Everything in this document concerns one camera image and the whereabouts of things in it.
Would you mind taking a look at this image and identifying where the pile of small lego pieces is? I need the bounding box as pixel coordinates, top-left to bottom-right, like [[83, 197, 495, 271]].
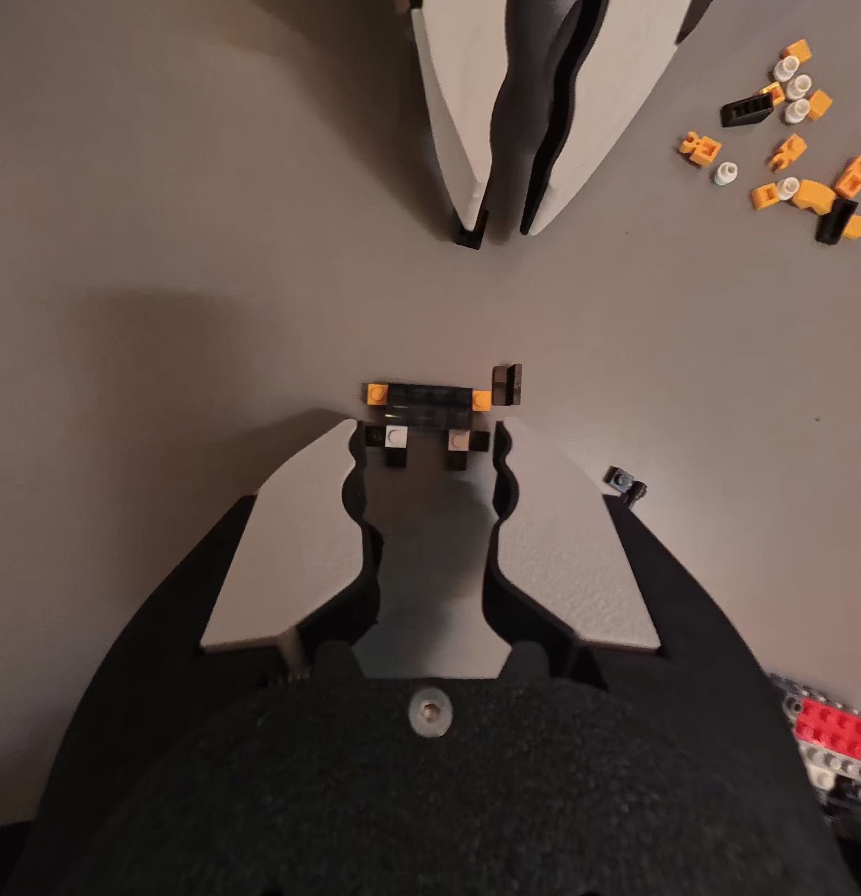
[[677, 38, 861, 246]]

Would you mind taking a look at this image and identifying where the black and orange lego assembly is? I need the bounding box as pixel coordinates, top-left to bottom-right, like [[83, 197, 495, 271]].
[[362, 381, 493, 471]]

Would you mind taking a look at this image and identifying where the partly built lego car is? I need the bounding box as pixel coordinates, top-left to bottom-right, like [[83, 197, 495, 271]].
[[767, 672, 861, 841]]

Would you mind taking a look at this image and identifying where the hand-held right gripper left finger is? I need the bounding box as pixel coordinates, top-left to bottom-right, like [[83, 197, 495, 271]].
[[201, 419, 384, 678]]

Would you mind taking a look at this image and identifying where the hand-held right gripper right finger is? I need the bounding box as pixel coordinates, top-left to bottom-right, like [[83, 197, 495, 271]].
[[481, 418, 663, 678]]

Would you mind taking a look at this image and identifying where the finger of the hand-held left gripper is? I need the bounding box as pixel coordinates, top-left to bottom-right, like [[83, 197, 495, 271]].
[[519, 0, 695, 238], [409, 0, 580, 242]]

